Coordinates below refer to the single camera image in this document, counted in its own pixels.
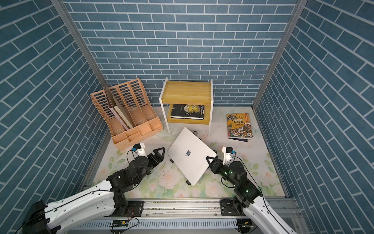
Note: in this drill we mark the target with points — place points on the dark blue book underneath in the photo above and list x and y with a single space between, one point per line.
239 139

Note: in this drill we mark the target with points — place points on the wooden shelf white frame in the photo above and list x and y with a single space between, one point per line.
179 92

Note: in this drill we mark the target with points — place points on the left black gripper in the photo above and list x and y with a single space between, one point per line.
158 157

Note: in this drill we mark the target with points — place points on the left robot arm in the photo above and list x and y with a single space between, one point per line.
107 198

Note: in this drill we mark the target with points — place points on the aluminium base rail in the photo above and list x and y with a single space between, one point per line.
203 208

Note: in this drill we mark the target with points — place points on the green circuit board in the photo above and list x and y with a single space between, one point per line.
122 224

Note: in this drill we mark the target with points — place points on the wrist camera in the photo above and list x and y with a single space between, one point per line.
229 153
139 149

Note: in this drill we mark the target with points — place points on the orange plastic file organizer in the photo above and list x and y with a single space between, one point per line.
132 97

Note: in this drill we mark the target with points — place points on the black book on shelf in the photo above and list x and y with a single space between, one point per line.
188 111

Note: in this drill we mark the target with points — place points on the floral table mat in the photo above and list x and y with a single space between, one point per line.
167 181

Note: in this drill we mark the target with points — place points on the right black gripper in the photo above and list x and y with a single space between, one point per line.
217 166

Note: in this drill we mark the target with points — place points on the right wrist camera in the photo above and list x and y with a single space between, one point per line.
229 153

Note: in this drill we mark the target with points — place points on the black folding laptop stand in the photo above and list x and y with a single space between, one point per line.
187 181

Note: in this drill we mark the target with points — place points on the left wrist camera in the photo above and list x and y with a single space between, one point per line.
139 149

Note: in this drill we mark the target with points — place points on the yellow illustrated book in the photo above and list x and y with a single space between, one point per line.
239 126

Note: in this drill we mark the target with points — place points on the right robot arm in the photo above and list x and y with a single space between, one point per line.
248 198

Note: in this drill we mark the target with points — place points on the white papers in organizer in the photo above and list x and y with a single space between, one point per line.
120 115

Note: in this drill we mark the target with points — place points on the silver laptop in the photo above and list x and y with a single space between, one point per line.
189 154

